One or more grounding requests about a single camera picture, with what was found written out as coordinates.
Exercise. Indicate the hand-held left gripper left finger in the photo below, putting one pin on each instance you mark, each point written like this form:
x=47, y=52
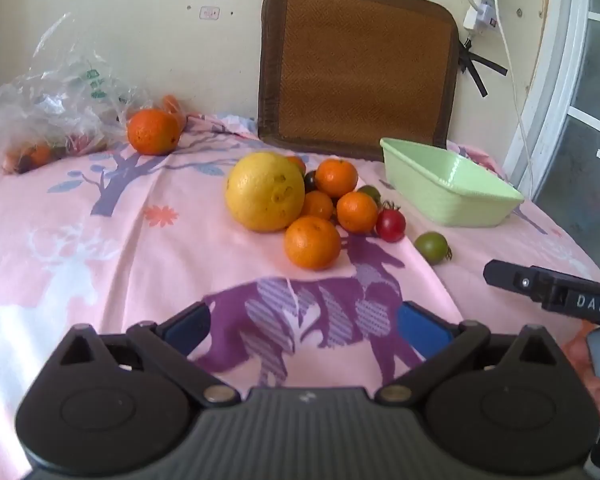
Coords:
x=185, y=327

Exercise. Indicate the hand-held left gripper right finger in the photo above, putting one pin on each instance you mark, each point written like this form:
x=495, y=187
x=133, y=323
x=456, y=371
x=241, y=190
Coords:
x=422, y=327

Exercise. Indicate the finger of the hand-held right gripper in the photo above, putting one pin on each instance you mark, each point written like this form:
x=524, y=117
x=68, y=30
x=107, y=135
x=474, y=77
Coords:
x=505, y=275

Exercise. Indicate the green tomato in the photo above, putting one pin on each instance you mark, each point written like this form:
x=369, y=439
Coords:
x=371, y=192
x=431, y=246

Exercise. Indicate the light green plastic basket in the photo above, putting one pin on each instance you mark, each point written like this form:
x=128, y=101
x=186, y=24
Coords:
x=445, y=195

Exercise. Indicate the red tomato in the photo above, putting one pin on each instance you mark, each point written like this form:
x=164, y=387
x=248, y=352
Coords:
x=390, y=225

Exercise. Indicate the tangerine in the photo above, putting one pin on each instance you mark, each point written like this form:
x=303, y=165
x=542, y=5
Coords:
x=317, y=205
x=312, y=242
x=336, y=176
x=357, y=211
x=297, y=164

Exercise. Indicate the yellow grapefruit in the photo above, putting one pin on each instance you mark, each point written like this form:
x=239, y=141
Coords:
x=265, y=192

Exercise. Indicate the dark purple tomato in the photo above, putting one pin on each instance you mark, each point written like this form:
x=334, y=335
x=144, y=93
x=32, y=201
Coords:
x=311, y=181

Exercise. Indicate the person's right hand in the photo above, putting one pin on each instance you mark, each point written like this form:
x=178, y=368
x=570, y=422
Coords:
x=577, y=347

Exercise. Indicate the frosted glass door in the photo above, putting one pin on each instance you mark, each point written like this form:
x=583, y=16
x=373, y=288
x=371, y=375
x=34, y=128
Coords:
x=585, y=125

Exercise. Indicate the large orange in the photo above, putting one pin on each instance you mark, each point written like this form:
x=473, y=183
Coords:
x=152, y=131

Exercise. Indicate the black tape strips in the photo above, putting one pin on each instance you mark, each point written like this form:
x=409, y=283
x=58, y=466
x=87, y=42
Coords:
x=472, y=62

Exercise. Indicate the carrot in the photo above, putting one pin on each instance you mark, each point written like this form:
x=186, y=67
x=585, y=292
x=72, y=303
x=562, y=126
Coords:
x=172, y=107

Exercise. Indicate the small orange fruit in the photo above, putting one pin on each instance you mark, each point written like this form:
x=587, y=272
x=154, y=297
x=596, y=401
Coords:
x=39, y=154

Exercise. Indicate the clear plastic bag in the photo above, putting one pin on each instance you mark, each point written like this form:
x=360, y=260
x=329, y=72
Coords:
x=55, y=105

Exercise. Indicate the brown woven seat mat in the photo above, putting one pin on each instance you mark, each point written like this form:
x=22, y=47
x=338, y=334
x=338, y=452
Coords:
x=355, y=65

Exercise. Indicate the white power strip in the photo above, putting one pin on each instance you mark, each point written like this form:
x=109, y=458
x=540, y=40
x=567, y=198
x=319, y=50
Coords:
x=482, y=7

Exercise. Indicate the white wall socket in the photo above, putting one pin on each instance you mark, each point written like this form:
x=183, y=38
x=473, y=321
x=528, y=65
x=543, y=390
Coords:
x=210, y=12

